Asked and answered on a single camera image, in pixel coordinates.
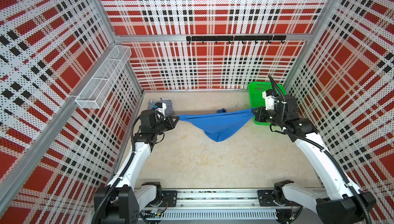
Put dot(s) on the white wire mesh shelf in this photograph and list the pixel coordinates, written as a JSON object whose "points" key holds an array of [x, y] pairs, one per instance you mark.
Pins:
{"points": [[96, 91]]}

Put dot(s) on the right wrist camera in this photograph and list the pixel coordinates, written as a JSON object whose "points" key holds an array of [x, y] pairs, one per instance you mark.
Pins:
{"points": [[269, 97]]}

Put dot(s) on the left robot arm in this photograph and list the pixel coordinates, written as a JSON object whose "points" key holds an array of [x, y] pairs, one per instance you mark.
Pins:
{"points": [[120, 202]]}

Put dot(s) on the blue white striped tank top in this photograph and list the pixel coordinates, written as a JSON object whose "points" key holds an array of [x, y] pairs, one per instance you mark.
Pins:
{"points": [[169, 107]]}

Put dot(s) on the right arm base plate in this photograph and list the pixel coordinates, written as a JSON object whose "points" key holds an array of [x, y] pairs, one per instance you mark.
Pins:
{"points": [[266, 199]]}

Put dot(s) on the green plastic basket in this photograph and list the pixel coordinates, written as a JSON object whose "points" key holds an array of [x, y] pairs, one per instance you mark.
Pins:
{"points": [[255, 94]]}

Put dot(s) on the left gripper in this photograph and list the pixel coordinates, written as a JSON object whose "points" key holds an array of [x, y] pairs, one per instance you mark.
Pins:
{"points": [[171, 125]]}

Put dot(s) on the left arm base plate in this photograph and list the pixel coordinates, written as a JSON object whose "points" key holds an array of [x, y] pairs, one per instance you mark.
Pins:
{"points": [[169, 199]]}

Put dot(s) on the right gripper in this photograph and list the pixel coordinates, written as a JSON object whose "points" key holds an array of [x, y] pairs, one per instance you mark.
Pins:
{"points": [[259, 117]]}

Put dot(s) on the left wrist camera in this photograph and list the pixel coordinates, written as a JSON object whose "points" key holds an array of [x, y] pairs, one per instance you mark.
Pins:
{"points": [[160, 107]]}

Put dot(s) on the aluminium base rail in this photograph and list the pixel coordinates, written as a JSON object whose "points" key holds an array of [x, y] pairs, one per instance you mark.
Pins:
{"points": [[220, 204]]}

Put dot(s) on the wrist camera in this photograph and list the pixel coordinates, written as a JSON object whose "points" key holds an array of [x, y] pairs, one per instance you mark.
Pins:
{"points": [[160, 107], [269, 97]]}

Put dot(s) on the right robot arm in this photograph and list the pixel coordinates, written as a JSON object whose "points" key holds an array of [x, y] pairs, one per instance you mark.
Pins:
{"points": [[342, 201]]}

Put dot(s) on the black hook rail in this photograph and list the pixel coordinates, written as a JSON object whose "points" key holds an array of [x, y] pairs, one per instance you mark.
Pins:
{"points": [[268, 38]]}

